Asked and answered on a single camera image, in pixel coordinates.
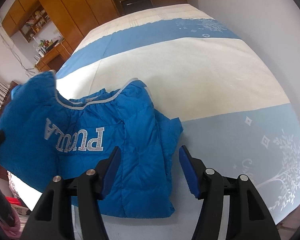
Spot blue puffer jacket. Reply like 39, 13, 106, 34
0, 72, 183, 219

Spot wooden desk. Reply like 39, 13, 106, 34
35, 40, 73, 72

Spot blue and white bed sheet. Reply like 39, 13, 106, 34
7, 3, 300, 225

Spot clutter on desk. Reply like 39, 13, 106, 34
36, 37, 65, 60

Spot black television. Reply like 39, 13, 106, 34
120, 0, 153, 15

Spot wall cables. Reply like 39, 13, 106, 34
0, 22, 41, 77

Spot wall shelf with items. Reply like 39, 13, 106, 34
19, 3, 50, 43

